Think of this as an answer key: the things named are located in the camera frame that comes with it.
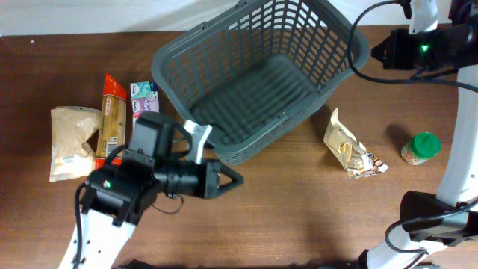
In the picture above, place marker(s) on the Kleenex tissue multipack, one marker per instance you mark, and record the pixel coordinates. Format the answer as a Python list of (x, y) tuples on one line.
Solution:
[(144, 97)]

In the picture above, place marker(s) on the beige grain bag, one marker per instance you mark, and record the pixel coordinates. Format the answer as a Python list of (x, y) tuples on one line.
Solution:
[(72, 156)]

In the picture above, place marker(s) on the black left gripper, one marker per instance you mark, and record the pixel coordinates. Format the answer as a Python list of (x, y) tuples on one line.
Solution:
[(209, 173)]

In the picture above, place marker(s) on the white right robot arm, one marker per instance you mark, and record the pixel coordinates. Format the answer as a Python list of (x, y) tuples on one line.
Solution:
[(430, 223)]

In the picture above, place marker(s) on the beige snack pouch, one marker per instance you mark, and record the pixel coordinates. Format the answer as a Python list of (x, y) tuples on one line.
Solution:
[(354, 157)]

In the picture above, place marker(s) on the grey plastic basket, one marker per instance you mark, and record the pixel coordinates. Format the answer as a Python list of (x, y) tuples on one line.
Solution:
[(258, 70)]

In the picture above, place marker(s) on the green lid jar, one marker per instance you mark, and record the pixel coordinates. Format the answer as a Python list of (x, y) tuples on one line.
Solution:
[(421, 148)]

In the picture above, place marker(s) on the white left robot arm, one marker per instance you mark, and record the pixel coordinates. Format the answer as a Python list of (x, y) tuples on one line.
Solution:
[(162, 157)]

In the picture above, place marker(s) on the spaghetti packet red ends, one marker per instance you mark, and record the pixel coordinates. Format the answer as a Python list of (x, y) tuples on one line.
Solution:
[(113, 122)]

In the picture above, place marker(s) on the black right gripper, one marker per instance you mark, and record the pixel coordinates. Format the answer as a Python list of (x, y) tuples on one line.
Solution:
[(397, 45)]

